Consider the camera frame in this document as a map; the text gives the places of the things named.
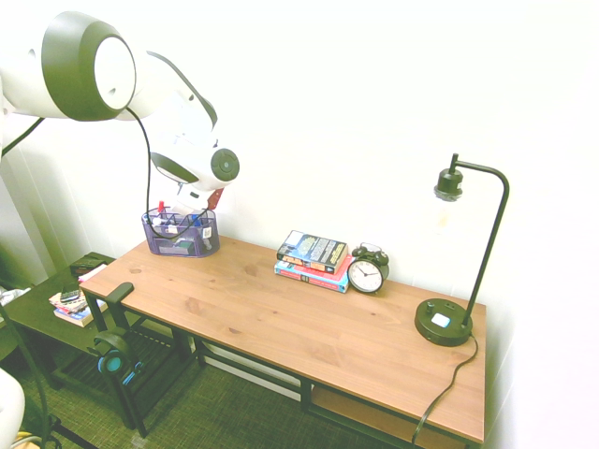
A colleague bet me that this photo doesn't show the purple mesh desk organizer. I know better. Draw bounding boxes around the purple mesh desk organizer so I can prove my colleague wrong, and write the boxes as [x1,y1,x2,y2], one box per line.
[141,209,221,257]

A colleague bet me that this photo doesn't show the black twin bell alarm clock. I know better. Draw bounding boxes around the black twin bell alarm clock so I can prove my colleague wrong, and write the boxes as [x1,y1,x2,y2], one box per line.
[347,241,391,296]

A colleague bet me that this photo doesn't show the stack of magazines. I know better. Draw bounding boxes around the stack of magazines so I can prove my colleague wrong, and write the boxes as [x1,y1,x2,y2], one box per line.
[48,288,110,328]

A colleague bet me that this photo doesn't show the black headphone hanger clamp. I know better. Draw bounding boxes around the black headphone hanger clamp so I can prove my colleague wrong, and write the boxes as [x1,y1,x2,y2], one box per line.
[107,282,136,311]

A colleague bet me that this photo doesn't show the dark side table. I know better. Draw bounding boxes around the dark side table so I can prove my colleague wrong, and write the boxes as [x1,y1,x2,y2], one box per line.
[0,252,198,439]

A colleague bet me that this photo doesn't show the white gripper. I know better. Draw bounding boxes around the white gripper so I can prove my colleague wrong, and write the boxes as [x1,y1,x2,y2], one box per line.
[168,183,212,216]

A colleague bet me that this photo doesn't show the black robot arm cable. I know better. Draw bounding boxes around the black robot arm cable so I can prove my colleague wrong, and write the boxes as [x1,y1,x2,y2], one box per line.
[123,106,210,242]

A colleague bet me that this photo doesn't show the black metal desk lamp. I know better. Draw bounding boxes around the black metal desk lamp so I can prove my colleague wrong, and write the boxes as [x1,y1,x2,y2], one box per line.
[414,152,511,348]

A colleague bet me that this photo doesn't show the white crumpled cloth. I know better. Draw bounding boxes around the white crumpled cloth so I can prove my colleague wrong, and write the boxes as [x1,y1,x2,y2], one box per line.
[0,286,31,308]

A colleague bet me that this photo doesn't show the pink paper sheet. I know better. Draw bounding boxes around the pink paper sheet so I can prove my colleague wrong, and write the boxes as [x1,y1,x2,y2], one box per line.
[78,263,110,284]

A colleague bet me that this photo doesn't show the red and cyan book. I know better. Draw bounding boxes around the red and cyan book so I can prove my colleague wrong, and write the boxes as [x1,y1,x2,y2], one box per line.
[273,253,354,295]

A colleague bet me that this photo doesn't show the thick black floor cable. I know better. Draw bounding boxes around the thick black floor cable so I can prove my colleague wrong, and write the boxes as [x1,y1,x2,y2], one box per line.
[0,302,62,449]

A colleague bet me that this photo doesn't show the black lamp power cable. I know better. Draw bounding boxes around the black lamp power cable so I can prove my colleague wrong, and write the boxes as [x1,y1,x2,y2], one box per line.
[410,333,480,446]

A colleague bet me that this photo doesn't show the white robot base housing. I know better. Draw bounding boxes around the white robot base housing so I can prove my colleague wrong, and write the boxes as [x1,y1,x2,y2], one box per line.
[0,368,26,449]

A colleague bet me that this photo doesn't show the black paperback book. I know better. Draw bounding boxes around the black paperback book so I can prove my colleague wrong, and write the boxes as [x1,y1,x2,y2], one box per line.
[276,229,349,275]

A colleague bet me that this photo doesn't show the black headphones with blue rings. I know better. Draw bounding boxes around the black headphones with blue rings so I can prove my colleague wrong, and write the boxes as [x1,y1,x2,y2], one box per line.
[92,326,144,387]

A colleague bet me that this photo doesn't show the clear light bulb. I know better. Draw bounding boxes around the clear light bulb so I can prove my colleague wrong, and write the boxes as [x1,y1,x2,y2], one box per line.
[431,185,459,235]

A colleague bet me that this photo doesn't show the black flat case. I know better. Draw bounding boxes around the black flat case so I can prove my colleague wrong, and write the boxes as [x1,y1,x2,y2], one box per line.
[69,258,107,277]

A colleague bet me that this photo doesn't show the wooden desk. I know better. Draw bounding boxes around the wooden desk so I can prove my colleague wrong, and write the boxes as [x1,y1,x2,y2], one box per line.
[80,279,483,449]

